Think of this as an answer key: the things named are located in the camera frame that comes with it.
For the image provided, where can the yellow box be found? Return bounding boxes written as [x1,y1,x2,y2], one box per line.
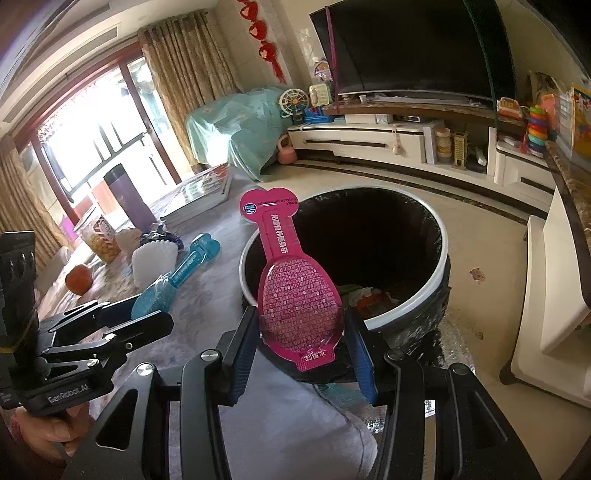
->
[556,85,591,160]

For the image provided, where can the white trash bin black liner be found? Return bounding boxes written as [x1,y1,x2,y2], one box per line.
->
[239,187,451,384]

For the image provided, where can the pink stick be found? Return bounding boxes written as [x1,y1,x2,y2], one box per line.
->
[324,7,342,93]

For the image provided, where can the colourful children's book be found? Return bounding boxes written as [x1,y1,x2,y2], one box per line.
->
[159,164,232,227]

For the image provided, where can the white television cabinet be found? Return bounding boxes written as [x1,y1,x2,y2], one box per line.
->
[287,104,555,204]

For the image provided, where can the red heart hanging decoration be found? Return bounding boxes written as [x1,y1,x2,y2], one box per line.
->
[238,0,287,84]

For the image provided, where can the beige curtain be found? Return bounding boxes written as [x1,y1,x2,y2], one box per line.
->
[0,148,61,264]
[139,11,241,183]

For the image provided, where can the blue spoon-shaped packet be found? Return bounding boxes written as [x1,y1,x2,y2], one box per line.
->
[131,233,220,321]

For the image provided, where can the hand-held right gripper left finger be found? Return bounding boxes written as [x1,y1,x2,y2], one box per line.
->
[62,305,259,480]

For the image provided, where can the stacked round containers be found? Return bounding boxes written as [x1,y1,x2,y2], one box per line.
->
[434,128,452,163]

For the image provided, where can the white pleated paper liners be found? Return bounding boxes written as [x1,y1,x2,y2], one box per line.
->
[131,242,178,289]

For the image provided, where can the green toy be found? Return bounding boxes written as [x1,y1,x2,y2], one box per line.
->
[308,83,334,109]

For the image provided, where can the rainbow stacking ring toy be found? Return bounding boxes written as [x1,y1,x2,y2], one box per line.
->
[522,105,559,155]

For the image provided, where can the glass balcony door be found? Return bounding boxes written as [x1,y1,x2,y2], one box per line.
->
[18,51,181,217]

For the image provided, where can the white tissue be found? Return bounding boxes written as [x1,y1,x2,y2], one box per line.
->
[115,229,141,254]

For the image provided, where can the glass jar of snack balls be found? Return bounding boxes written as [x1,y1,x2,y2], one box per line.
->
[74,205,121,264]

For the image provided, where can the marble side counter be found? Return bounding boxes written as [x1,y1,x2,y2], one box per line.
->
[508,141,591,388]

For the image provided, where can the person's left hand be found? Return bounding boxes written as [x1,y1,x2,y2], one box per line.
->
[11,399,93,462]

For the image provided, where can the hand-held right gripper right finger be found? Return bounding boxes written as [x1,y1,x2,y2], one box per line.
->
[344,307,541,480]

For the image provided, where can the pink spoon-shaped packet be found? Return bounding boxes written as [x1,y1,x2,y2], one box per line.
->
[239,187,345,374]

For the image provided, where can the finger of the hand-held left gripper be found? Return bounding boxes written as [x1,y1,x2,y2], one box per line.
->
[41,310,175,370]
[39,298,139,340]

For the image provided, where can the purple thermos bottle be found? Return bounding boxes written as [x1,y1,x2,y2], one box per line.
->
[103,162,158,232]

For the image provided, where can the pink toy kettle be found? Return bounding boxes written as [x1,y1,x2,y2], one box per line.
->
[277,135,298,164]

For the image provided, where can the teal cover on furniture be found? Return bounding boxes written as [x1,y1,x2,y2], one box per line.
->
[186,88,296,181]

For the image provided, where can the black television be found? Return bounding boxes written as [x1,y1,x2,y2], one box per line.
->
[309,0,515,100]

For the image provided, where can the orange toy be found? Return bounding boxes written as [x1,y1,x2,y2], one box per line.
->
[496,97,522,123]

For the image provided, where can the red apple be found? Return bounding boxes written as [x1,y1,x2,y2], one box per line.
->
[65,264,93,295]

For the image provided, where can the small desk fan toy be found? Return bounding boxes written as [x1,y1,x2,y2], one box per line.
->
[278,88,311,123]

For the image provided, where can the dark blue paper liner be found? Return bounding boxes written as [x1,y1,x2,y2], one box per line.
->
[139,232,181,252]

